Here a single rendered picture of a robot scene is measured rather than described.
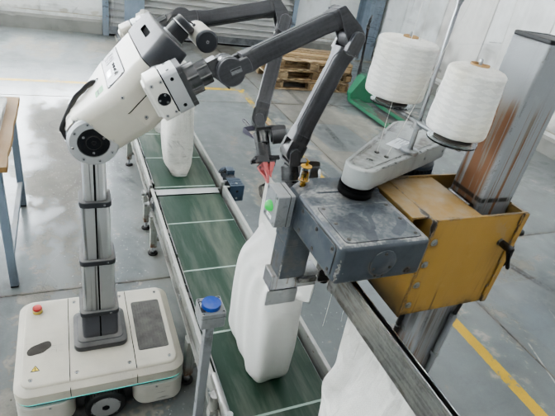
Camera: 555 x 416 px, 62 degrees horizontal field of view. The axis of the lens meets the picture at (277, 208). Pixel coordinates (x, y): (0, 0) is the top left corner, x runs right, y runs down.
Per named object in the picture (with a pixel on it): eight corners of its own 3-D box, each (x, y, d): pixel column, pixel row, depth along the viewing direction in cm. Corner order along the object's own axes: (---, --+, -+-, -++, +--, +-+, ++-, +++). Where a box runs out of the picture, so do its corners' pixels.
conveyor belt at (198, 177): (119, 88, 461) (119, 79, 457) (158, 90, 477) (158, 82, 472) (155, 202, 292) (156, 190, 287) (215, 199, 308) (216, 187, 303)
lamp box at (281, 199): (263, 212, 120) (268, 182, 115) (278, 211, 121) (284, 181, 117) (272, 229, 114) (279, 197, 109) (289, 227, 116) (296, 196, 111)
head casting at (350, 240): (268, 263, 130) (286, 170, 115) (343, 254, 140) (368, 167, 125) (314, 342, 107) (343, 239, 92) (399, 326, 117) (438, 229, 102)
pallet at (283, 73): (257, 62, 708) (258, 53, 701) (325, 67, 756) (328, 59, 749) (277, 79, 644) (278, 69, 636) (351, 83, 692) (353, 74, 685)
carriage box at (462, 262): (352, 262, 145) (380, 173, 129) (436, 252, 158) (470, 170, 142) (396, 318, 126) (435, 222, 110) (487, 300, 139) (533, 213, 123)
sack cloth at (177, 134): (154, 148, 339) (158, 47, 302) (184, 148, 347) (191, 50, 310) (163, 178, 302) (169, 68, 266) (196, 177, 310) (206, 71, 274)
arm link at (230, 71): (342, -5, 136) (358, -3, 127) (353, 40, 143) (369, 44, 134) (205, 59, 131) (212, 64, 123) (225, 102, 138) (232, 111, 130)
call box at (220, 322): (194, 312, 148) (195, 298, 145) (218, 309, 152) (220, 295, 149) (200, 330, 142) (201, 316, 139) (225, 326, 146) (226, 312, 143)
